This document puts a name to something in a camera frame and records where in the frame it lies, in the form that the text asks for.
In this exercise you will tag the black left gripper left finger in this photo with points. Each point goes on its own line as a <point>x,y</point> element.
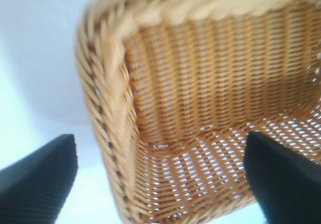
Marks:
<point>32,188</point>

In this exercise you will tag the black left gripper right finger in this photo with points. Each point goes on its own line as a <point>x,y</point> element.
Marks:
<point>286,183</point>

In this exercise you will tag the woven tan wicker basket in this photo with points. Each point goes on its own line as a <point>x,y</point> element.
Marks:
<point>200,83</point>

